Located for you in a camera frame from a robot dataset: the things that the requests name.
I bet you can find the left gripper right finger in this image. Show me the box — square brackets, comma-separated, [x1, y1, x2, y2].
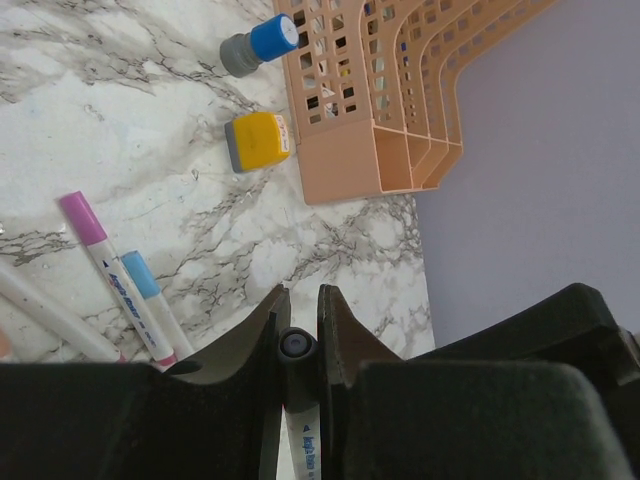
[317, 283, 635, 479]

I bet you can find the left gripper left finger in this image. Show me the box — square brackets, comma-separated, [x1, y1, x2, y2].
[1, 286, 291, 479]

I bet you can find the light blue cap marker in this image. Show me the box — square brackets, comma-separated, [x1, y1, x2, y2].
[121, 251, 195, 360]

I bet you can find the magenta cap marker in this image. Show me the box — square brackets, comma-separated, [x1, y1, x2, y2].
[59, 191, 177, 368]

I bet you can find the pink cap marker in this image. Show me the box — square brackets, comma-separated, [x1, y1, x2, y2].
[1, 260, 126, 363]

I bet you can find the yellow grey square stamp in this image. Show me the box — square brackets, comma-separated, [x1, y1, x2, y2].
[224, 112, 291, 173]

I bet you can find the peach plastic file organizer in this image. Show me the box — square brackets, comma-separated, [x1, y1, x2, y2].
[274, 0, 547, 205]

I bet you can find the blue grey round stamp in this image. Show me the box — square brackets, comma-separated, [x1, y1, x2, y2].
[219, 14, 299, 78]

